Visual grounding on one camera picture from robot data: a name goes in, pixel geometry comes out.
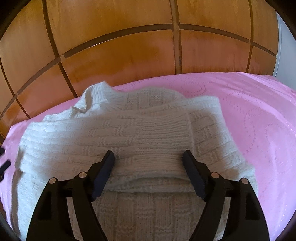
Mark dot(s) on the wooden panelled wardrobe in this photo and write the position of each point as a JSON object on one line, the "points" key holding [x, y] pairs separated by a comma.
{"points": [[115, 46]]}

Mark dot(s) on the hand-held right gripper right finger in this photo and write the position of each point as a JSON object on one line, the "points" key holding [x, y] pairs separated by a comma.
{"points": [[193, 173]]}

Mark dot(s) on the white knitted sweater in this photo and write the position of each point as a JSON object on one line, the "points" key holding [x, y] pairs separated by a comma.
{"points": [[148, 136]]}

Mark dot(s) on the pink dotted blanket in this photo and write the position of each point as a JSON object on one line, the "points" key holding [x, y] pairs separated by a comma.
{"points": [[254, 115]]}

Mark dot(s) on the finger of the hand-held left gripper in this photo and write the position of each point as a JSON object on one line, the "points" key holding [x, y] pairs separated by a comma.
{"points": [[5, 168], [1, 153]]}

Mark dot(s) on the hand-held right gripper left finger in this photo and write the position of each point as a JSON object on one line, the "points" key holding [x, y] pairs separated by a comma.
{"points": [[104, 171]]}

